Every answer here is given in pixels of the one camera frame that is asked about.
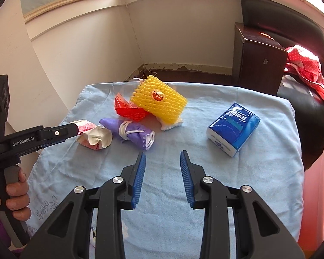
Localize black armchair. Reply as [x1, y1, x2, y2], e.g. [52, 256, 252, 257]
[232, 0, 324, 168]

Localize white foam fruit net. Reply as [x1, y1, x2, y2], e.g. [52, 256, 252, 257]
[161, 84, 184, 131]

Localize light blue floral cloth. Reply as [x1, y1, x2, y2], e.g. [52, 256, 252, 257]
[25, 82, 305, 259]

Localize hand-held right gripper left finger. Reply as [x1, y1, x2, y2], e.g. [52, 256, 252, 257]
[20, 151, 147, 259]

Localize purple face mask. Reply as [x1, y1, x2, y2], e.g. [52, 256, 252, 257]
[99, 117, 155, 151]

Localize large yellow foam fruit net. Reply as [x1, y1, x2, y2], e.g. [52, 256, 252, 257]
[130, 75, 188, 124]

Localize pink patterned paper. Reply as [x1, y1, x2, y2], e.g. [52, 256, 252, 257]
[76, 119, 113, 151]

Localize blue tissue packet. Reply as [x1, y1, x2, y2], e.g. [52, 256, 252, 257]
[206, 102, 260, 157]

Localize red polka dot cloth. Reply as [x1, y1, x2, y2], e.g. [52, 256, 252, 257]
[285, 45, 324, 101]

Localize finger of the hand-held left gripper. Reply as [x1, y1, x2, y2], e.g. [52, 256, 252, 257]
[38, 122, 79, 148]

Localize red translucent plastic wrapper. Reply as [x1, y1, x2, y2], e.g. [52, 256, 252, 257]
[114, 92, 130, 110]

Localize person's left hand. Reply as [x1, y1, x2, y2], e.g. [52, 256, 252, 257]
[0, 171, 31, 218]

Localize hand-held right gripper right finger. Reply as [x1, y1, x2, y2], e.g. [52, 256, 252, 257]
[179, 150, 305, 259]

